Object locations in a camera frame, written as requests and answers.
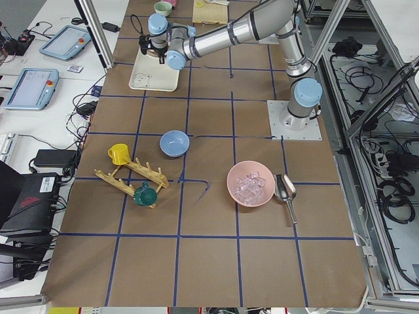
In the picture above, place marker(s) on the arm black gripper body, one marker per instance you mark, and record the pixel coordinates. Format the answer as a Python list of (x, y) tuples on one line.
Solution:
[(160, 50)]

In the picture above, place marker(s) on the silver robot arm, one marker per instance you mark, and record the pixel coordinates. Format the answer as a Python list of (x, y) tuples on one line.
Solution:
[(175, 44)]

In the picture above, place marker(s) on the cream bear serving tray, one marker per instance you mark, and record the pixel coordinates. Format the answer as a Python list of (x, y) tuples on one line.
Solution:
[(149, 74)]

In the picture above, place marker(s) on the green bowl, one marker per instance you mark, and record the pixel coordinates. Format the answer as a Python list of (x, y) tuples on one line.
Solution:
[(163, 7)]

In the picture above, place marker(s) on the pink cloth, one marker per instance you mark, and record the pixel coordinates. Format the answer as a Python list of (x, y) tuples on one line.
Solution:
[(173, 3)]

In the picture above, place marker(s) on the wooden cutting board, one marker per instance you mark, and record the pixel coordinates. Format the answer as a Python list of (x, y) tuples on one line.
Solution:
[(209, 13)]

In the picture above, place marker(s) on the upper blue teach pendant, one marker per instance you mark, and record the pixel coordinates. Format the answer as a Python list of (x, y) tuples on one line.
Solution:
[(67, 43)]

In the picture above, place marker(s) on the blue teach pendant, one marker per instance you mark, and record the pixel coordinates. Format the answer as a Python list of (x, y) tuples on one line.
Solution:
[(67, 43), (33, 89)]

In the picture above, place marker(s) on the white plastic fork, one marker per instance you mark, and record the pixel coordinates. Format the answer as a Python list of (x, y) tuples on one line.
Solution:
[(218, 2)]

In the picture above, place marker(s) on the blue bowl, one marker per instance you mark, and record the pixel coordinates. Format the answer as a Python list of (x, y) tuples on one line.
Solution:
[(174, 143)]

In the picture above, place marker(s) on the yellow cup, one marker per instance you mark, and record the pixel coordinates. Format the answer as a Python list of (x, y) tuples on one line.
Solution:
[(119, 154)]

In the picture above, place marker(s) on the lower blue teach pendant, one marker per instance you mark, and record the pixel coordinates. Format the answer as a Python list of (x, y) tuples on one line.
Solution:
[(33, 89)]

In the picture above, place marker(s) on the black power adapter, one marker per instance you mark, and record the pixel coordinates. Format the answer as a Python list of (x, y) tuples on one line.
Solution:
[(54, 158)]

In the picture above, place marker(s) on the dark green cup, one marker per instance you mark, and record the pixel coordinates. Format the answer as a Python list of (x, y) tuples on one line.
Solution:
[(145, 195)]

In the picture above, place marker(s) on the pink bowl with ice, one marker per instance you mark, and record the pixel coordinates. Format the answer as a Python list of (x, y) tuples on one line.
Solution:
[(250, 183)]

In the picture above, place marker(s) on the metal scoop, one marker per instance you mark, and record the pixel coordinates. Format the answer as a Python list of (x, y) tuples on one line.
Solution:
[(285, 192)]

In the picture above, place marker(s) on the black computer box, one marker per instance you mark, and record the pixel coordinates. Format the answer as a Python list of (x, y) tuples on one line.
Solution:
[(28, 205)]

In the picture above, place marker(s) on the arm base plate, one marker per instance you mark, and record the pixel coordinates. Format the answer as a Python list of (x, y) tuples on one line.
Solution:
[(284, 125)]

